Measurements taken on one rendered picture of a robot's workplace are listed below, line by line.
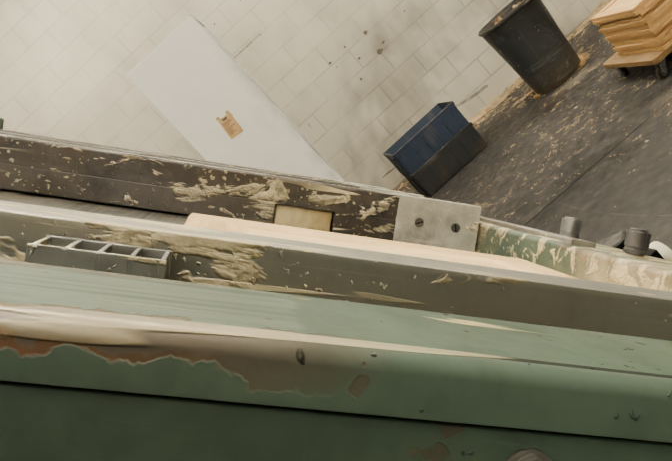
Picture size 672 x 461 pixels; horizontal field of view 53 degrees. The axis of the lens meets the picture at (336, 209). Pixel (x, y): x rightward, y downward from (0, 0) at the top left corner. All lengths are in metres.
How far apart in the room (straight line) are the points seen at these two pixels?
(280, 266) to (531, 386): 0.25
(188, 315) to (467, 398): 0.07
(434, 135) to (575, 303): 4.57
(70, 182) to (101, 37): 5.24
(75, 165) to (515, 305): 0.66
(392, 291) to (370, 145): 5.58
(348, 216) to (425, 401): 0.79
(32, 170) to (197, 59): 3.67
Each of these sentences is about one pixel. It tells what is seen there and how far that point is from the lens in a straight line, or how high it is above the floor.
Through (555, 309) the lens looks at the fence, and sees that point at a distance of 0.46.
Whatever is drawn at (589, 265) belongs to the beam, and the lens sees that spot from 0.73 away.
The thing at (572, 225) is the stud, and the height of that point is 0.88.
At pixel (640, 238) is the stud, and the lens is 0.77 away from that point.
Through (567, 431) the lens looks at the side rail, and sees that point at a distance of 0.18.
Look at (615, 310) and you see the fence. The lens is 0.48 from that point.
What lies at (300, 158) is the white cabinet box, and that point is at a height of 0.89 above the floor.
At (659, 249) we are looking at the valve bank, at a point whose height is 0.74.
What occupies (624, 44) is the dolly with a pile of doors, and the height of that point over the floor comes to 0.19.
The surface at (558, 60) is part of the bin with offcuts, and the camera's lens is 5.17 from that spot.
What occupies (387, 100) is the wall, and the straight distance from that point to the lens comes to 5.98.
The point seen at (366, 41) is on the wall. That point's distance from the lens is 5.97.
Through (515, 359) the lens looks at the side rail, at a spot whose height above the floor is 1.15.
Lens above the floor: 1.23
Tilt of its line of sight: 10 degrees down
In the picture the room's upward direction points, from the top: 42 degrees counter-clockwise
